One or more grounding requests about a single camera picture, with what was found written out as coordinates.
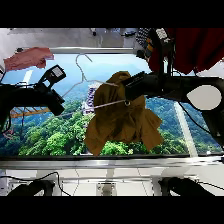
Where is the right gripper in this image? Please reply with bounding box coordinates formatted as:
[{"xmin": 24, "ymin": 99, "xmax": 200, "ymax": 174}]
[{"xmin": 123, "ymin": 71, "xmax": 148, "ymax": 102}]

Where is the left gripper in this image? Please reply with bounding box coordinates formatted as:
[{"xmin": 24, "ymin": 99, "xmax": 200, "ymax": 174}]
[{"xmin": 42, "ymin": 87, "xmax": 67, "ymax": 117}]

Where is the mustard long-sleeved shirt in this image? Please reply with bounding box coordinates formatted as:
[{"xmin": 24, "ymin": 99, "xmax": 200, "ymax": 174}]
[{"xmin": 83, "ymin": 70, "xmax": 165, "ymax": 157}]

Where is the white clothes hanger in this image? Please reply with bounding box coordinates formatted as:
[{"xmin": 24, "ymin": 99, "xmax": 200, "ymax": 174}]
[{"xmin": 61, "ymin": 53, "xmax": 128, "ymax": 112}]

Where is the checked garment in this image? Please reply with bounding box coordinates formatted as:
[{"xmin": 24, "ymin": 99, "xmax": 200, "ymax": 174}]
[{"xmin": 134, "ymin": 28, "xmax": 155, "ymax": 60}]

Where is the pink garment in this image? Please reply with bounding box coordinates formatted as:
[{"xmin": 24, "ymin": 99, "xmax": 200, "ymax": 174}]
[{"xmin": 3, "ymin": 46, "xmax": 55, "ymax": 73}]

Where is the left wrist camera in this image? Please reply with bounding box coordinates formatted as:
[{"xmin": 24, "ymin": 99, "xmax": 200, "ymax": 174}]
[{"xmin": 37, "ymin": 64, "xmax": 68, "ymax": 92}]

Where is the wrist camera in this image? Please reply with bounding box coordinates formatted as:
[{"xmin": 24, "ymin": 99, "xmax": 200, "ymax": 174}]
[
  {"xmin": 153, "ymin": 28, "xmax": 176, "ymax": 78},
  {"xmin": 37, "ymin": 64, "xmax": 68, "ymax": 92}
]

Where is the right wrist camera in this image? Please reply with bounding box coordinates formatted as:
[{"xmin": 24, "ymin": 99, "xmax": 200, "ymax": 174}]
[{"xmin": 153, "ymin": 28, "xmax": 176, "ymax": 78}]

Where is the black cable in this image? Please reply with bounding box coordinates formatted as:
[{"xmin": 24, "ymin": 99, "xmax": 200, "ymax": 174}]
[
  {"xmin": 0, "ymin": 171, "xmax": 73, "ymax": 197},
  {"xmin": 177, "ymin": 101, "xmax": 215, "ymax": 136}
]

